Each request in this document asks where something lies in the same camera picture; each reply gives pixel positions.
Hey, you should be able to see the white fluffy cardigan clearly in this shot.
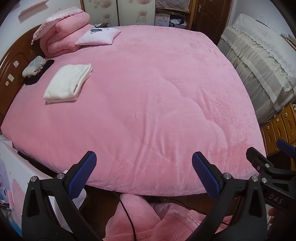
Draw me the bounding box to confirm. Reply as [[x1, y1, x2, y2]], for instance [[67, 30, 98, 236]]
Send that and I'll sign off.
[[43, 64, 93, 103]]

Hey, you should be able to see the person's right hand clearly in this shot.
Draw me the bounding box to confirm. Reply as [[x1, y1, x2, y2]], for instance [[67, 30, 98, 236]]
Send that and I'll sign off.
[[268, 208, 285, 232]]

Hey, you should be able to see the wooden drawer cabinet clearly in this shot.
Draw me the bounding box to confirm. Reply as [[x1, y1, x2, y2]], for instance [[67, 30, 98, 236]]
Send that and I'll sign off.
[[260, 103, 295, 171]]

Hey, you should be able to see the white printed storage box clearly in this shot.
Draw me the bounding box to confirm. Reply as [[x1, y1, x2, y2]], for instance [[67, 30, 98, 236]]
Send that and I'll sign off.
[[1, 137, 86, 240]]

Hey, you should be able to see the pink pyjama sleeve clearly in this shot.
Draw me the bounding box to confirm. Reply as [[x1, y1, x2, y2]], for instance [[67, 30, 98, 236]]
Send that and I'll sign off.
[[101, 193, 232, 241]]

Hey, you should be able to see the beige covered sofa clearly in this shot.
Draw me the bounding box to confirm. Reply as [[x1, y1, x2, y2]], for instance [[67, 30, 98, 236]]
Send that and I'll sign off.
[[218, 14, 295, 123]]

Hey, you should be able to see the black flat object on bed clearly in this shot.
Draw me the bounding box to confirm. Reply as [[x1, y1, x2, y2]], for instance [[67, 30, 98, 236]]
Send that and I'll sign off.
[[24, 59, 55, 85]]

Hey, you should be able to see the pink plush bed blanket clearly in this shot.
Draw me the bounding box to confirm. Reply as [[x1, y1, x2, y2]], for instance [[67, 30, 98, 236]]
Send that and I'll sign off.
[[1, 26, 264, 196]]

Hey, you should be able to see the grey patterned small pillow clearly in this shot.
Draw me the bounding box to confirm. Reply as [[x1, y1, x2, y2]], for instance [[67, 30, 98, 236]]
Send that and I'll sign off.
[[22, 56, 46, 78]]

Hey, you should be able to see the dark wooden door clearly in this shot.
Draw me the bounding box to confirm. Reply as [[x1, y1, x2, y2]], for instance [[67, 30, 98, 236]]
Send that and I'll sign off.
[[191, 0, 232, 45]]

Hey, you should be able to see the brown wooden headboard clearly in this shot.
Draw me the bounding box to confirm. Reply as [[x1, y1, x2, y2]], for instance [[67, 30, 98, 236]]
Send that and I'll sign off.
[[0, 26, 45, 121]]

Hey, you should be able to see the open storage shelf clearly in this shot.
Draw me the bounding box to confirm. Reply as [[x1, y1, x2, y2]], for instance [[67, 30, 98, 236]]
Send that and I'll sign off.
[[156, 0, 198, 30]]

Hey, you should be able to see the folded pink quilt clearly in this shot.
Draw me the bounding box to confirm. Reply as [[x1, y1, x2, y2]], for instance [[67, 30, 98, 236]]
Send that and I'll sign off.
[[31, 7, 93, 58]]

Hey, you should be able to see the white cushion blue print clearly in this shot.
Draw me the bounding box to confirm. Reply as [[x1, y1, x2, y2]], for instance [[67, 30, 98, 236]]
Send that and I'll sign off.
[[75, 28, 121, 46]]

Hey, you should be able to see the black cable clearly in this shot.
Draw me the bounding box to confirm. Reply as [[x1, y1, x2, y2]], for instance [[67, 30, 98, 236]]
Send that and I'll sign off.
[[112, 191, 230, 241]]

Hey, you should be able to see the pink wall shelf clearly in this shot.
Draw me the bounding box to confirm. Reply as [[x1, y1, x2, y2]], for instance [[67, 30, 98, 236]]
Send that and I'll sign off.
[[18, 0, 49, 18]]

